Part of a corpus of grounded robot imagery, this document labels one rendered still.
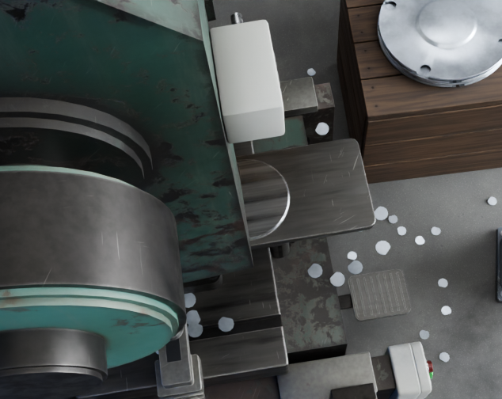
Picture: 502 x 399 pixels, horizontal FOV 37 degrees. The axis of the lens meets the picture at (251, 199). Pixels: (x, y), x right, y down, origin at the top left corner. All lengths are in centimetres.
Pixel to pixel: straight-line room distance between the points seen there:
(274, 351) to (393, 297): 63
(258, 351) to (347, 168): 29
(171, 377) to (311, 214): 29
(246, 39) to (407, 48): 118
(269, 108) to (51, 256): 18
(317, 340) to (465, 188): 92
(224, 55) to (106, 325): 19
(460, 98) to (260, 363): 82
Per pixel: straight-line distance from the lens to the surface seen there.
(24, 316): 39
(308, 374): 112
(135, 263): 39
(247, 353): 107
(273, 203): 104
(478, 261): 188
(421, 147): 178
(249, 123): 49
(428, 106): 163
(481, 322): 184
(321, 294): 114
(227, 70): 49
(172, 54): 40
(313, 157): 108
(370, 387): 106
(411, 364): 115
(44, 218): 38
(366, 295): 165
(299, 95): 129
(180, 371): 102
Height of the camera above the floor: 175
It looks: 66 degrees down
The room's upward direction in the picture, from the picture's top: 10 degrees counter-clockwise
